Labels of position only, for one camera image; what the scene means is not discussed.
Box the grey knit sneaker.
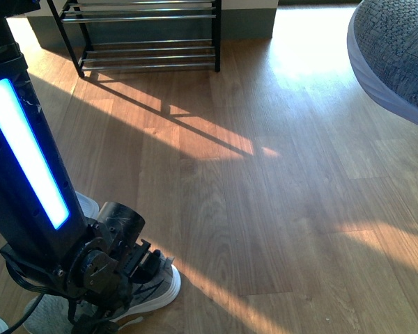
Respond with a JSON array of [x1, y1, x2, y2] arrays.
[[24, 256, 181, 333], [347, 1, 418, 125]]

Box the black metal shoe rack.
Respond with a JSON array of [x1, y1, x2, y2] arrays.
[[47, 1, 222, 77]]

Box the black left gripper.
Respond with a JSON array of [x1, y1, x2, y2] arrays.
[[68, 241, 160, 333]]

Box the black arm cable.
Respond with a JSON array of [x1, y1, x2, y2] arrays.
[[0, 260, 70, 334]]

